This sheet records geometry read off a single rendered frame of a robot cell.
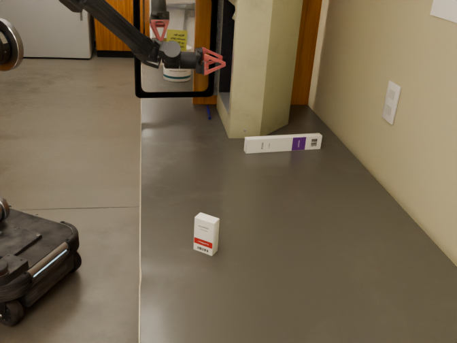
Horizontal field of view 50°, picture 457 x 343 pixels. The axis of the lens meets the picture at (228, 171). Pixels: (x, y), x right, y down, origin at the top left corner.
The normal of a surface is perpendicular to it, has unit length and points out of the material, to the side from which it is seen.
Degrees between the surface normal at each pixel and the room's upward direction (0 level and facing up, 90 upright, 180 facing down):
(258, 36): 90
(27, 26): 90
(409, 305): 0
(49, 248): 0
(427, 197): 90
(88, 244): 0
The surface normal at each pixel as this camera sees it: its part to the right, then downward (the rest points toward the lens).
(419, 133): -0.99, 0.01
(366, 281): 0.06, -0.90
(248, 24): 0.15, 0.44
